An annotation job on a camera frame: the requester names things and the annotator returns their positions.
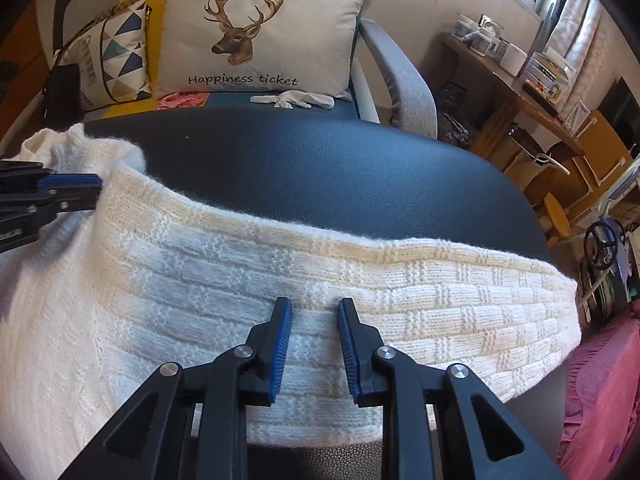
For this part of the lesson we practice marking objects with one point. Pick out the black handbag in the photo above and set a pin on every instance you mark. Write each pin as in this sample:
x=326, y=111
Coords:
x=62, y=92

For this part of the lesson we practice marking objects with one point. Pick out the pink crumpled cloth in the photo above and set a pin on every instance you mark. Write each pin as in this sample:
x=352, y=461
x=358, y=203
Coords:
x=180, y=101

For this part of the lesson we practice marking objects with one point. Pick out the white gloves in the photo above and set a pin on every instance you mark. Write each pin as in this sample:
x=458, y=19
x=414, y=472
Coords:
x=295, y=99

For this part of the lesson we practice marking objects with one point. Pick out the pink bed blanket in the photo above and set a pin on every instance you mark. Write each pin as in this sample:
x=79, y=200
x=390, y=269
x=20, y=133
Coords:
x=605, y=385

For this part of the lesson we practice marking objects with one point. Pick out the wooden wardrobe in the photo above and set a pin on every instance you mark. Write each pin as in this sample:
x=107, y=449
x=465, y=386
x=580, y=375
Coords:
x=22, y=50

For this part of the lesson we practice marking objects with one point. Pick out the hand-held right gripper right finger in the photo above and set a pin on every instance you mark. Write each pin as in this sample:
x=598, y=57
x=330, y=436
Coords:
x=346, y=355

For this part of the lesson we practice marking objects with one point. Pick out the wooden side table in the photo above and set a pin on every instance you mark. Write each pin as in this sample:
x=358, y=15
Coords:
x=500, y=90

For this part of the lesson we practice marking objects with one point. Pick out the black television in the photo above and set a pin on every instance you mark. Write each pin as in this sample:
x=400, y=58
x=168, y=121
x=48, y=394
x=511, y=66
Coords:
x=620, y=110

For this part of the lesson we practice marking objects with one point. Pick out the white jar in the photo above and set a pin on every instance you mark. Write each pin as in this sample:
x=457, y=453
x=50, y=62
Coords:
x=512, y=57

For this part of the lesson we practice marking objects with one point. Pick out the deer print pillow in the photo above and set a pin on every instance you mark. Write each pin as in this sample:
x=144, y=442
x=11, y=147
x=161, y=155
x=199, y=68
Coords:
x=310, y=45

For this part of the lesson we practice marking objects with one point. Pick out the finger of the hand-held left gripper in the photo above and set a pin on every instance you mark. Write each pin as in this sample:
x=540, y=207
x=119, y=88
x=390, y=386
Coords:
x=75, y=180
x=80, y=197

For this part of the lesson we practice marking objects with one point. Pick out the clear plastic drawer organizer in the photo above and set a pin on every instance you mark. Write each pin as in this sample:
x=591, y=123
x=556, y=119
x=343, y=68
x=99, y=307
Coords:
x=547, y=72

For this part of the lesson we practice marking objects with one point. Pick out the white knit sweater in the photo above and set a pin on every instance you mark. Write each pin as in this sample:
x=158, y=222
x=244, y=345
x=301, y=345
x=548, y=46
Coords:
x=250, y=285

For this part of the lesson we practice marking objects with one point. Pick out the wooden folding board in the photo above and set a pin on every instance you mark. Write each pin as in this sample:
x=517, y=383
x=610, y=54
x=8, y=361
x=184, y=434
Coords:
x=600, y=145

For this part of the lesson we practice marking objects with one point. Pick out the white floral curtain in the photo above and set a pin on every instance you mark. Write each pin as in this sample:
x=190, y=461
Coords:
x=570, y=25

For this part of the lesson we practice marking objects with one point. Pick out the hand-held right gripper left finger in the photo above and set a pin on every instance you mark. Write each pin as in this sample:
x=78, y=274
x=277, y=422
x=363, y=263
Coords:
x=282, y=350

